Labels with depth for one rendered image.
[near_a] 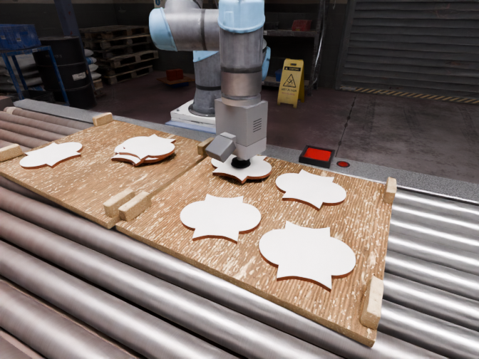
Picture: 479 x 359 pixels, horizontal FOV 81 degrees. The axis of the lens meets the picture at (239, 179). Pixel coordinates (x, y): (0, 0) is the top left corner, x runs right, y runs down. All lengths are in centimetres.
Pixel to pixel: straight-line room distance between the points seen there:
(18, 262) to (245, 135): 41
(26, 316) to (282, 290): 32
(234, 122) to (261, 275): 28
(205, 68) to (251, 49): 54
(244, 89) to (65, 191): 40
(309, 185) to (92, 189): 43
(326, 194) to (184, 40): 41
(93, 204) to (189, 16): 40
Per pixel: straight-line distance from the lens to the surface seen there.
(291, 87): 413
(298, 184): 57
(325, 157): 73
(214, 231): 45
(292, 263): 41
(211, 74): 103
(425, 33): 514
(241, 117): 52
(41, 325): 45
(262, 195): 55
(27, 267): 54
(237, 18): 50
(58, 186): 68
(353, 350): 40
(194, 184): 58
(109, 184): 63
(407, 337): 45
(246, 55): 50
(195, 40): 61
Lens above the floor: 125
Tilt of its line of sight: 32 degrees down
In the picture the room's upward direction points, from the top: straight up
